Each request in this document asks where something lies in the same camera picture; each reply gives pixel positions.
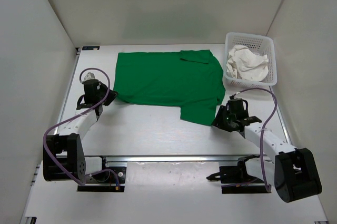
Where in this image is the green t shirt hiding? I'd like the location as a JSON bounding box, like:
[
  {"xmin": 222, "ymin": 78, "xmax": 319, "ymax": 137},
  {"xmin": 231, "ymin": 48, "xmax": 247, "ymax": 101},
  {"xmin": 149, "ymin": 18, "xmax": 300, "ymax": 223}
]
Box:
[{"xmin": 114, "ymin": 50, "xmax": 225, "ymax": 125}]

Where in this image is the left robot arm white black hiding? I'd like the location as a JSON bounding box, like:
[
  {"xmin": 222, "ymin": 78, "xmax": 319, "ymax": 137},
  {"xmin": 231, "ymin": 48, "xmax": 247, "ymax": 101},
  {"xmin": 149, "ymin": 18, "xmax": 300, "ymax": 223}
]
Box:
[{"xmin": 43, "ymin": 79, "xmax": 118, "ymax": 184}]

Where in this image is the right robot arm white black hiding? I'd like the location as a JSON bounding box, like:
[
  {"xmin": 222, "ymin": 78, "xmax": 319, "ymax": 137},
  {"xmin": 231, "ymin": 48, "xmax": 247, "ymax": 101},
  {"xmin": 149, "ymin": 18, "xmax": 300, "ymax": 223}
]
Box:
[{"xmin": 207, "ymin": 98, "xmax": 322, "ymax": 203}]

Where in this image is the blue label sticker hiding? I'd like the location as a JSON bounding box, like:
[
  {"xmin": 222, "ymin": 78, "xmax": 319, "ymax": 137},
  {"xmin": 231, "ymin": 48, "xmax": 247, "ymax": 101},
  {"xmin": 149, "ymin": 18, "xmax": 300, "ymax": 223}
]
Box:
[{"xmin": 82, "ymin": 46, "xmax": 100, "ymax": 51}]

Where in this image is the white crumpled t shirt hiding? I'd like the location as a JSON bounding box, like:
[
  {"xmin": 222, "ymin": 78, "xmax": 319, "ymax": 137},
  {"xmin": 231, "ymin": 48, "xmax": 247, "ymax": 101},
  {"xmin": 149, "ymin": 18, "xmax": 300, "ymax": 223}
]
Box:
[{"xmin": 226, "ymin": 45, "xmax": 269, "ymax": 82}]

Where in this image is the white plastic basket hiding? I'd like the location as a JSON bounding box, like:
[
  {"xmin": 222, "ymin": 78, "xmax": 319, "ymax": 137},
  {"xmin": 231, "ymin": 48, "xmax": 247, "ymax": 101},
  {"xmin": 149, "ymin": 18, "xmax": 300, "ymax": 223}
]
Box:
[{"xmin": 224, "ymin": 32, "xmax": 277, "ymax": 88}]

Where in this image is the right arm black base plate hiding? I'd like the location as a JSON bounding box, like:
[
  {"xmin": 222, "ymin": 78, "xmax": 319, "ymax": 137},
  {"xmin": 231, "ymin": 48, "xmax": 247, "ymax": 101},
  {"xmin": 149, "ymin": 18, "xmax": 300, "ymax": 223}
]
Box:
[{"xmin": 206, "ymin": 166, "xmax": 268, "ymax": 194}]

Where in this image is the aluminium rail front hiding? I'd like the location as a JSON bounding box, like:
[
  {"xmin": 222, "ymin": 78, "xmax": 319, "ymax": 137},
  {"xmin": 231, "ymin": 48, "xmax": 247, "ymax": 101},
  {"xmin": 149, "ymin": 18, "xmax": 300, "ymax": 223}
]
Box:
[{"xmin": 105, "ymin": 155, "xmax": 242, "ymax": 162}]

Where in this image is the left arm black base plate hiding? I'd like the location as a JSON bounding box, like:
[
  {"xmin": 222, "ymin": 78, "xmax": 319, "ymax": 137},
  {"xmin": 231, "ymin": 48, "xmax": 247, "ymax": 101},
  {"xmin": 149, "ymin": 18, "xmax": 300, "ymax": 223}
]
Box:
[{"xmin": 77, "ymin": 162, "xmax": 127, "ymax": 193}]

